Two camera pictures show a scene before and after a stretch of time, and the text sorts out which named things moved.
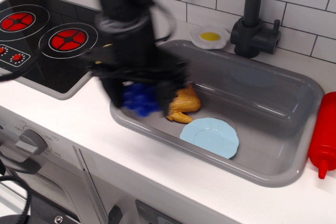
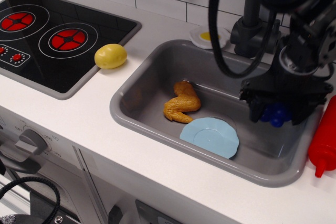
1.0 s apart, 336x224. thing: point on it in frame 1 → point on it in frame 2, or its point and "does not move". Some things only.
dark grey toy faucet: [248, 37] does not move
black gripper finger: [167, 91] → [301, 110]
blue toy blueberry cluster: [144, 99] → [276, 114]
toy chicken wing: [187, 101] does not move
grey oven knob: [32, 141] does not move
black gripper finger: [114, 87] → [255, 107]
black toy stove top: [42, 40] does not move
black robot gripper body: [132, 53] → [294, 81]
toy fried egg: [209, 38] does not move
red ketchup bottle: [322, 150] does not move
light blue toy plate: [211, 134] does not move
